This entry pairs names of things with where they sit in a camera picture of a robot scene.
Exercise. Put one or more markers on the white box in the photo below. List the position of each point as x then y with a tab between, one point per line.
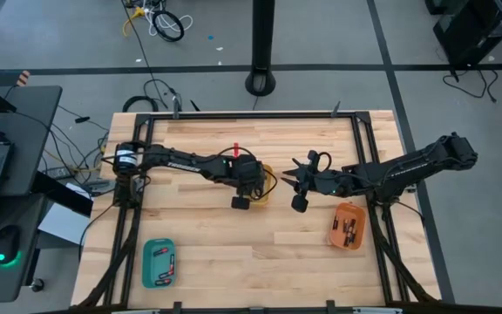
65	224

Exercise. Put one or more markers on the black camera stand pole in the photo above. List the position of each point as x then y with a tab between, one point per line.
263	43

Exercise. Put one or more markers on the black desk caster wheel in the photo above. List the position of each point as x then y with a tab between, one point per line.
37	284

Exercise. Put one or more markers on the yellow plastic tray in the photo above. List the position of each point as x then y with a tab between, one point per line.
262	202

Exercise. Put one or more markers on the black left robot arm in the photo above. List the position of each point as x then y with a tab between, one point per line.
181	163

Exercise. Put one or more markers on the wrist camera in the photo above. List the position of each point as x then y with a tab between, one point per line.
241	202
300	203

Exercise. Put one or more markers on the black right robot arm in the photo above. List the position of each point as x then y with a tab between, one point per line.
408	168

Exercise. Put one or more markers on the grey power strip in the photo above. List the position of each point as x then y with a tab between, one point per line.
57	173

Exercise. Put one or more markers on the grey metal bracket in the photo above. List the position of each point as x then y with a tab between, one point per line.
175	107
336	109

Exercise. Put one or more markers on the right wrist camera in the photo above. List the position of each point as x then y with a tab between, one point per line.
300	203

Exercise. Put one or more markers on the black aluminium table frame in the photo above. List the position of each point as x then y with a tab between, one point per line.
255	115

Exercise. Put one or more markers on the black red battery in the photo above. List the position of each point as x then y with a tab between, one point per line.
163	282
172	261
160	251
167	275

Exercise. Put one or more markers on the teal plastic tray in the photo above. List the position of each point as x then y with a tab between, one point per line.
155	266

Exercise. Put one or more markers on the orange striped object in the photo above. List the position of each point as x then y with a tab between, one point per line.
23	77

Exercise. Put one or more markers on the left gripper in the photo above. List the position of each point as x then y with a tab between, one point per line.
248	174

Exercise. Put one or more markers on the white light bar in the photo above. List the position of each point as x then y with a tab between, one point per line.
135	311
377	310

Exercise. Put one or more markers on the black equipment rack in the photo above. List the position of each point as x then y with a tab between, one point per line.
477	30

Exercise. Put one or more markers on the black computer mouse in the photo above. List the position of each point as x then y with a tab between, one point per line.
6	242

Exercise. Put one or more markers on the orange plastic tray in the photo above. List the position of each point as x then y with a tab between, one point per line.
355	211

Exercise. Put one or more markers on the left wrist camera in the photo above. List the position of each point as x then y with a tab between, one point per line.
241	202

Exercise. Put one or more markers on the black desk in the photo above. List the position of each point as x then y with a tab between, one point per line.
37	126

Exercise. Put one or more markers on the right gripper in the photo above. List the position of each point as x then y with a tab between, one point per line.
320	181

